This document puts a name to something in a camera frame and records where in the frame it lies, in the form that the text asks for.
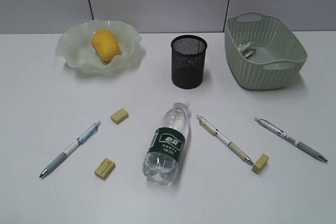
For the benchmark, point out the clear water bottle green label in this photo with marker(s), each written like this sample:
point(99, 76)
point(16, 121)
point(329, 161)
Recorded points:
point(161, 162)

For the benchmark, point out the yellow mango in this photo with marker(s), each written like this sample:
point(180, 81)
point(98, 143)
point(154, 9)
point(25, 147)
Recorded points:
point(106, 45)

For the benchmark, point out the white waste paper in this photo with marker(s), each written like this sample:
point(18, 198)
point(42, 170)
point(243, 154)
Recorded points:
point(246, 50)

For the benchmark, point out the plain yellow eraser upper left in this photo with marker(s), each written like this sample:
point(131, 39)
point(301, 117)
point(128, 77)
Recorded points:
point(119, 116)

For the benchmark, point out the black mesh pen holder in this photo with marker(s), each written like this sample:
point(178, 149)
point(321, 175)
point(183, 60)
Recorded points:
point(188, 58)

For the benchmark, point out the beige grip pen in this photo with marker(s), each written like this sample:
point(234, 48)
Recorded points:
point(230, 144)

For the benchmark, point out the blue grip pen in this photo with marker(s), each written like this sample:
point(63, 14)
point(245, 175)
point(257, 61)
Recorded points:
point(72, 147)

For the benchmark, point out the yellow eraser with print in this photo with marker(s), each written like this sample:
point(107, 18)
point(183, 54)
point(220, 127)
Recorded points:
point(105, 168)

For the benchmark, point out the green wavy glass plate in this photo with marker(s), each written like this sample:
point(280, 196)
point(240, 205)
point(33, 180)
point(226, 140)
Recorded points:
point(75, 45)

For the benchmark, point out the yellow eraser right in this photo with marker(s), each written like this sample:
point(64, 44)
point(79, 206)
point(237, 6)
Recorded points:
point(260, 163)

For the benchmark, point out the green plastic woven basket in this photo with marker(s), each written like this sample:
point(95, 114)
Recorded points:
point(279, 54)

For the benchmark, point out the grey grip pen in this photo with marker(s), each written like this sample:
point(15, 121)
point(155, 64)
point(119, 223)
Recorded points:
point(298, 144)

